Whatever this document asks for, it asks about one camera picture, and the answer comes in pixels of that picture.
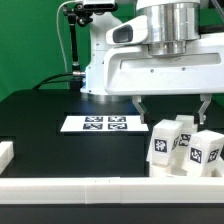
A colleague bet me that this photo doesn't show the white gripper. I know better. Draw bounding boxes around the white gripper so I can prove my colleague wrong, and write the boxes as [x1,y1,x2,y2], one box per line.
[104,42,224,125]

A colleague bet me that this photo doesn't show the white round stool seat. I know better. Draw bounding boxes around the white round stool seat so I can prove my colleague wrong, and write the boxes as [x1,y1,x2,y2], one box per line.
[149,163,186,177]

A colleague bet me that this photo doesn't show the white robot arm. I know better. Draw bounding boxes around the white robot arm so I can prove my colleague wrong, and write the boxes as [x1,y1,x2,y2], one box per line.
[82,0,224,124]

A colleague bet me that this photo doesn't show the white tag sheet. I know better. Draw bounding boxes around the white tag sheet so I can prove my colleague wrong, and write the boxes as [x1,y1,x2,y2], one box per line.
[61,115,148,133]

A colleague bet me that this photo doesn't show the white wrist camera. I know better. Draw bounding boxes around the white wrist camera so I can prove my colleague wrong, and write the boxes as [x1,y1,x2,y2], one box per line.
[106,15,149,46]

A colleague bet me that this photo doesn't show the white right fence wall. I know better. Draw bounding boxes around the white right fence wall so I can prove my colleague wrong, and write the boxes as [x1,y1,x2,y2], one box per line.
[213,158,224,178]

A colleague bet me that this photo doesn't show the white fence wall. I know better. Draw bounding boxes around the white fence wall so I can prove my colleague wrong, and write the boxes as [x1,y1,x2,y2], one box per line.
[0,177,224,204]
[0,141,14,175]
[213,158,224,178]

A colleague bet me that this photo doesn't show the white front fence wall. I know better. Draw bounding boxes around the white front fence wall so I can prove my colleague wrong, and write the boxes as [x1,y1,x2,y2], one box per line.
[0,177,224,204]

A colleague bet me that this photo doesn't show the white overhead camera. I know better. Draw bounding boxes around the white overhead camera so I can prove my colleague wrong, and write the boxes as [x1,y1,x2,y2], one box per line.
[83,0,116,10]

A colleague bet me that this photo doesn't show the black cables on table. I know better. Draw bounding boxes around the black cables on table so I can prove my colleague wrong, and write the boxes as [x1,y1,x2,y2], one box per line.
[32,72,76,90]

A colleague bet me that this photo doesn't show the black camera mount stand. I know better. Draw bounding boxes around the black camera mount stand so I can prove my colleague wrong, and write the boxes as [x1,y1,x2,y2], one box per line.
[63,3,93,91]

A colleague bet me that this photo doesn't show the white cable on stand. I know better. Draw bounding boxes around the white cable on stand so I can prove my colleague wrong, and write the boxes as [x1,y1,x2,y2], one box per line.
[55,0,77,64]

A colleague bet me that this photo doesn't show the white left fence wall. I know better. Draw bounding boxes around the white left fence wall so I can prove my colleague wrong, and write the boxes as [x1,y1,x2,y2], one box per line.
[0,141,14,175]

